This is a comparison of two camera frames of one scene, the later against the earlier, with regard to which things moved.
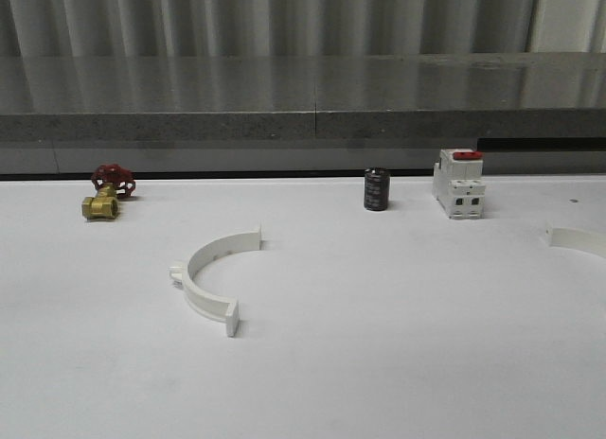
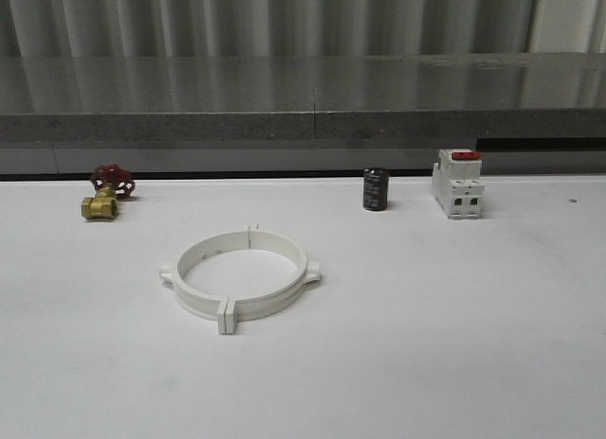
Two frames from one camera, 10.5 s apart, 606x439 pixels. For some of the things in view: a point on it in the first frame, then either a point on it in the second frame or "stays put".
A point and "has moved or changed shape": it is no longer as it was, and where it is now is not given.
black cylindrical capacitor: [376, 188] stays put
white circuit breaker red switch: [458, 184] stays put
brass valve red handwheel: [110, 181] stays put
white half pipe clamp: [204, 254] has moved or changed shape
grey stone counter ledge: [302, 96] stays put
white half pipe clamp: [574, 237] -> [244, 308]
